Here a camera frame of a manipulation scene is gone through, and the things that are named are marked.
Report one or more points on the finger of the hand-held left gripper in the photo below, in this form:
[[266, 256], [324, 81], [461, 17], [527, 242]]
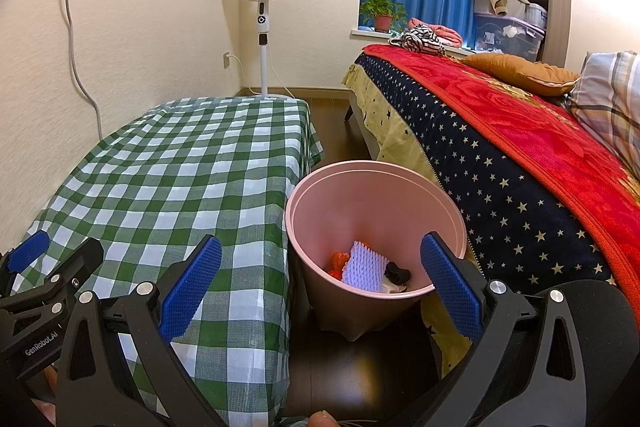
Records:
[[75, 264], [27, 252]]

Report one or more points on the navy star print bedcover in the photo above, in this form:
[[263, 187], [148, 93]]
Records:
[[500, 197]]

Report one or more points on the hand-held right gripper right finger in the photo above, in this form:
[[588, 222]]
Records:
[[450, 287]]

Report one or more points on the orange plastic bag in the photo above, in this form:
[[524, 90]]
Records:
[[340, 263]]

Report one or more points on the person's left hand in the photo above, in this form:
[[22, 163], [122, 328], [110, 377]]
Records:
[[46, 382]]

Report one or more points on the striped cloth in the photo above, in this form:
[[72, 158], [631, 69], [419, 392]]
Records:
[[420, 39]]

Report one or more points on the person's right hand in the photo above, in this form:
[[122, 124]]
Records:
[[322, 419]]

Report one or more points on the plaid pillow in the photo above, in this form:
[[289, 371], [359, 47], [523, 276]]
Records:
[[610, 102]]

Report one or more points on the pink cloth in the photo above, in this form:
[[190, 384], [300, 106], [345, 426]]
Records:
[[447, 36]]

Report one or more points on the red blanket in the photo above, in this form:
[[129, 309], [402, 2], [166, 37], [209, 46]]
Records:
[[525, 122]]

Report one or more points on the clear plastic storage box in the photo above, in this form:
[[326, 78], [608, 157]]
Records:
[[510, 39]]

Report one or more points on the grey bed frame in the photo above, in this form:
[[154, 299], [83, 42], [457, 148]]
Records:
[[367, 132]]

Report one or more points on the potted green plant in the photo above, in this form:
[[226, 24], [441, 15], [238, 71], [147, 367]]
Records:
[[384, 23]]

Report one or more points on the brown pillow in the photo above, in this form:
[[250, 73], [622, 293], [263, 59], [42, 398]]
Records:
[[525, 74]]

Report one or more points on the purple foam net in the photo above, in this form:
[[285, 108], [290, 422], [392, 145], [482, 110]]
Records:
[[365, 267]]

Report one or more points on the black fabric piece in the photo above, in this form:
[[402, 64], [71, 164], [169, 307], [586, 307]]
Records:
[[397, 274]]

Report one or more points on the pink plastic bin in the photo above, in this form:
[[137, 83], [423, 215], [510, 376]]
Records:
[[350, 207]]

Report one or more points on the green checkered tablecloth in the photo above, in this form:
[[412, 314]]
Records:
[[175, 167]]

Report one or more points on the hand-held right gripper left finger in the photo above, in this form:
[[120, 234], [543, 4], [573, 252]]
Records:
[[192, 287]]

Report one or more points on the white wall socket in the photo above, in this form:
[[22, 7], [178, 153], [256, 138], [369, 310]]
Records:
[[226, 59]]

